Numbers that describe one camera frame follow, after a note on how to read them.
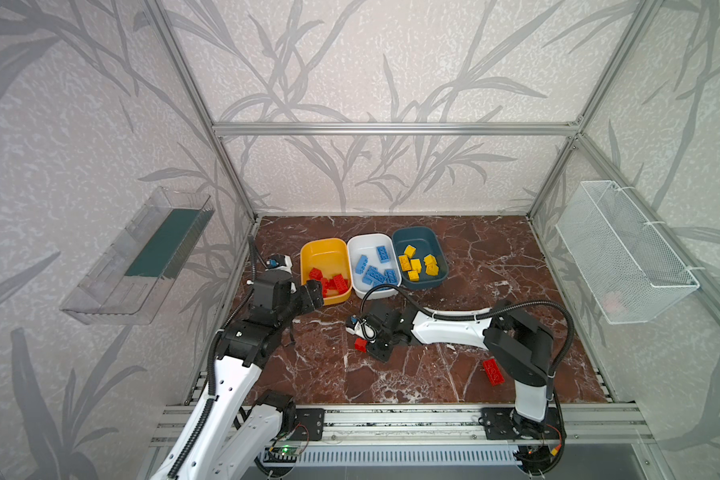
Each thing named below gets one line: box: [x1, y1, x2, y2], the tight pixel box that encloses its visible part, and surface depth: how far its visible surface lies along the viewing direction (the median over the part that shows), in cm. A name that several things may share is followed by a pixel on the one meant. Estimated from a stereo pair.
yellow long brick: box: [398, 255, 411, 272], surface depth 106 cm
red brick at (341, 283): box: [334, 274, 349, 294], surface depth 98 cm
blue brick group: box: [376, 246, 390, 263], surface depth 107 cm
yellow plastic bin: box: [300, 238, 352, 306], surface depth 103 cm
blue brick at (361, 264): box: [355, 254, 369, 274], surface depth 104 cm
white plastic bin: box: [348, 234, 402, 300], surface depth 107 cm
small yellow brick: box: [424, 254, 438, 271], surface depth 107 cm
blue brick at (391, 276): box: [384, 269, 398, 285], surface depth 101 cm
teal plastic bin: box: [392, 226, 449, 291], surface depth 107 cm
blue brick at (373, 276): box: [362, 266, 386, 285], surface depth 101 cm
